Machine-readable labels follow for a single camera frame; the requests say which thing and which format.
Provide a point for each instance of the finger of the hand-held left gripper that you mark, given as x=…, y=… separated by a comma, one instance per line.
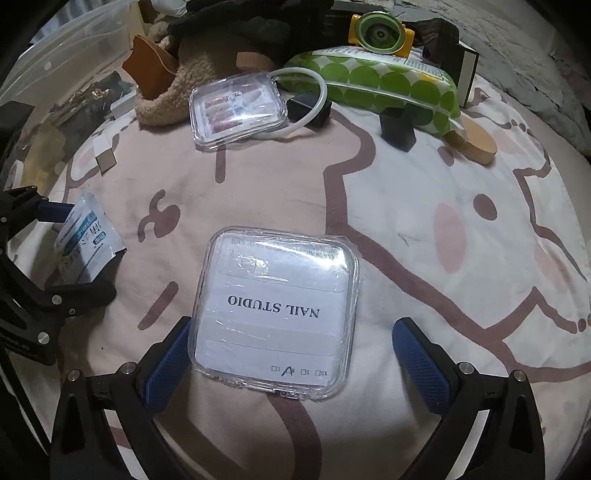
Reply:
x=55, y=212
x=83, y=297

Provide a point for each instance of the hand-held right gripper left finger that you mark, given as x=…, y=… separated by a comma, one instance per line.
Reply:
x=168, y=364

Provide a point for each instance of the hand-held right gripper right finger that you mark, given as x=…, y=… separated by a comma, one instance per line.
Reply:
x=422, y=364

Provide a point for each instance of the white blue sachet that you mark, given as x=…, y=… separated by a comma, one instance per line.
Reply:
x=87, y=235

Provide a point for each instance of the large clear nail case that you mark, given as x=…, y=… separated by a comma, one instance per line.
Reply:
x=272, y=314

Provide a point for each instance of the clear plastic bin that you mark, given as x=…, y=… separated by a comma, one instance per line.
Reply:
x=60, y=46

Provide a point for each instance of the small clear nail case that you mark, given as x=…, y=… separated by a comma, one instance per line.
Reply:
x=235, y=110

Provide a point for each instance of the small white box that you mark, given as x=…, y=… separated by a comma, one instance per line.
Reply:
x=104, y=154

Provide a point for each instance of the brown leather piece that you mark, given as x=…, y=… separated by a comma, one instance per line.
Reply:
x=147, y=69

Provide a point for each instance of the beige plush slipper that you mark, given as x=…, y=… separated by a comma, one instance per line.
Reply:
x=184, y=69

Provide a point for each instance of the light wooden disc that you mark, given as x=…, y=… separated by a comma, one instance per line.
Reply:
x=475, y=143

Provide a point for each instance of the small black box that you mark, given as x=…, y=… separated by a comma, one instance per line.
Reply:
x=397, y=131

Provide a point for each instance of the black cube charger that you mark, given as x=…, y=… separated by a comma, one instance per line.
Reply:
x=300, y=105

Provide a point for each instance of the black glove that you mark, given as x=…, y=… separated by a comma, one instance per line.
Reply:
x=240, y=18

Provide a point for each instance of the green dotted wipes pack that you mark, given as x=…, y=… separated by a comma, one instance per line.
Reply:
x=369, y=81

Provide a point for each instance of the black book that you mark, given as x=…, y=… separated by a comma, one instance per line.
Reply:
x=443, y=50

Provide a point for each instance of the grey bed sheet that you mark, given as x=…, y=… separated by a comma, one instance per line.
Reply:
x=531, y=46

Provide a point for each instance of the yellow green toy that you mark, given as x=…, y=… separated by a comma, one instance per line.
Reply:
x=381, y=30

